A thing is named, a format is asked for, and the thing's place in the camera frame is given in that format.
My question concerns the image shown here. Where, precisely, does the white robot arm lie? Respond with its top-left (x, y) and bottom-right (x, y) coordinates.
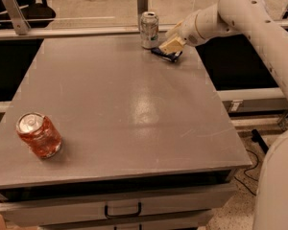
top-left (160, 0), bottom-right (288, 230)

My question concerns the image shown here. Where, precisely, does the left metal bracket post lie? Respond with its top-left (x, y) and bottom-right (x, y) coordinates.
top-left (1, 0), bottom-right (31, 35)

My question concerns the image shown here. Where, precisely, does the metal bracket post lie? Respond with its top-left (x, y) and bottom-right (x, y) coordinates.
top-left (1, 0), bottom-right (31, 35)
top-left (135, 0), bottom-right (149, 29)

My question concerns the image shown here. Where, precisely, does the dark blue rxbar wrapper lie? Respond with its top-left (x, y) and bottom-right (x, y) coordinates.
top-left (151, 47), bottom-right (182, 62)

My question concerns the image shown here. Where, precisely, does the orange soda can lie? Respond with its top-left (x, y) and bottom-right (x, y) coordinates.
top-left (15, 112), bottom-right (61, 159)

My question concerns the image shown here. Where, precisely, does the silver green 7up can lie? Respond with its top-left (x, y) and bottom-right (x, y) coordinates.
top-left (140, 11), bottom-right (158, 49)

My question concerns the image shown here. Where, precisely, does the grey cabinet drawer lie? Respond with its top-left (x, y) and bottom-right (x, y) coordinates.
top-left (0, 183), bottom-right (235, 230)

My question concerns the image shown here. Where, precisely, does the black office chair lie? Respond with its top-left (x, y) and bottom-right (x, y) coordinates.
top-left (0, 0), bottom-right (57, 31)

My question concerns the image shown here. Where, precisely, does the middle metal bracket post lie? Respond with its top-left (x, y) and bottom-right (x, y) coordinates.
top-left (135, 0), bottom-right (149, 29)

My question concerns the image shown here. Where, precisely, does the black floor cable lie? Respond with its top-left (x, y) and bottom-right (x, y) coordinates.
top-left (233, 149), bottom-right (263, 197)

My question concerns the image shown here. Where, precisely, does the black stand leg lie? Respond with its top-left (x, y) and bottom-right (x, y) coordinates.
top-left (252, 129), bottom-right (269, 153)

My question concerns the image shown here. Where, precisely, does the black drawer handle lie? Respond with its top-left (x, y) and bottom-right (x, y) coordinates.
top-left (104, 202), bottom-right (142, 219)

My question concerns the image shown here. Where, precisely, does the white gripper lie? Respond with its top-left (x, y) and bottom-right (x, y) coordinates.
top-left (159, 11), bottom-right (204, 54)

